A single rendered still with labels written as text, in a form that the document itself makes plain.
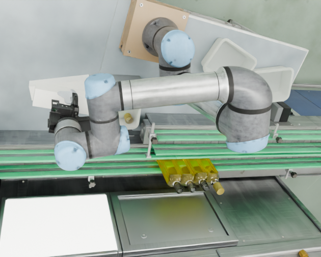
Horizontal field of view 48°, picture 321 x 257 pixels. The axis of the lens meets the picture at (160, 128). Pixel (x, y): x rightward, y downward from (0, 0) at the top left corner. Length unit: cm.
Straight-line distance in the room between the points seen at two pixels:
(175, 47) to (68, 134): 50
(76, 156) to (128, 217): 64
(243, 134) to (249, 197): 89
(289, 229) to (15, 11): 144
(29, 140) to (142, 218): 57
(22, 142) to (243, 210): 102
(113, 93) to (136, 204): 78
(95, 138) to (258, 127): 43
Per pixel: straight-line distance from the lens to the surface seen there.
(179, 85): 89
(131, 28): 143
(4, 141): 160
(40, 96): 121
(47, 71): 156
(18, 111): 164
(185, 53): 127
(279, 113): 189
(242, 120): 97
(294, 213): 185
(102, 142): 93
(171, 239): 144
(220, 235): 152
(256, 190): 190
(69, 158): 92
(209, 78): 92
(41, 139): 160
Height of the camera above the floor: 221
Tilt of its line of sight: 56 degrees down
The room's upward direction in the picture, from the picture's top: 152 degrees clockwise
